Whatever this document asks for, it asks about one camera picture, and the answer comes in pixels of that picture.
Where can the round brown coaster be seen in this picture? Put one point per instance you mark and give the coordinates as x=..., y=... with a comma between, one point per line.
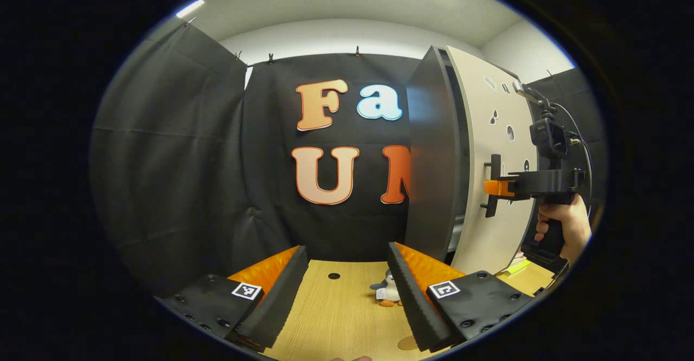
x=406, y=343

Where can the penguin plush toy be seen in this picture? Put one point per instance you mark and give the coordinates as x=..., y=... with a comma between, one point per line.
x=386, y=290

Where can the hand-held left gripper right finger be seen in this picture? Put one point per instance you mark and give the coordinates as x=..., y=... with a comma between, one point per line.
x=412, y=307

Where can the ceiling light strip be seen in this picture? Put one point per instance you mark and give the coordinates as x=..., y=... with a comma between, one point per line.
x=190, y=8

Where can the white cabinet door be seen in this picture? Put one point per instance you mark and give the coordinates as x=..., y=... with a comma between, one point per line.
x=488, y=242

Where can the black backdrop cloth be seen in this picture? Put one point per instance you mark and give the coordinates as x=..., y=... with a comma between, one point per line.
x=162, y=176

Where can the grey cabinet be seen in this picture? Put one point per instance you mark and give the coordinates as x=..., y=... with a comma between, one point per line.
x=431, y=160

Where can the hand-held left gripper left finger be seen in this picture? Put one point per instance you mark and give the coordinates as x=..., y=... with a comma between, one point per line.
x=282, y=301

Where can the yellow notepad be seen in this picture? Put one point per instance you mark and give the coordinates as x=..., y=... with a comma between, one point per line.
x=515, y=268

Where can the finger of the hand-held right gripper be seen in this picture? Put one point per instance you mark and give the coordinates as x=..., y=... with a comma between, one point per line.
x=499, y=187

